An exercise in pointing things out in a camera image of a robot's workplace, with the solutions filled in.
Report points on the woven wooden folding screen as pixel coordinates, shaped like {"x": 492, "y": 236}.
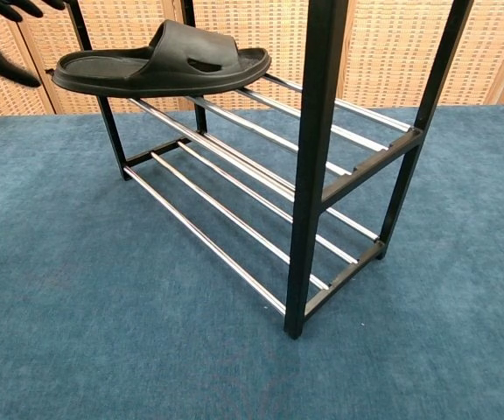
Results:
{"x": 392, "y": 44}

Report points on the black slide sandal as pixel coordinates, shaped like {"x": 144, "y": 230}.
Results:
{"x": 164, "y": 65}

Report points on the blue carpet table mat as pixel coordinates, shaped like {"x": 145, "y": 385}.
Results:
{"x": 147, "y": 359}

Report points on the black and chrome shoe rack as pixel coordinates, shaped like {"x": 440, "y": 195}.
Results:
{"x": 317, "y": 144}

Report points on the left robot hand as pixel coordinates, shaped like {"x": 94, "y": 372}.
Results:
{"x": 2, "y": 61}

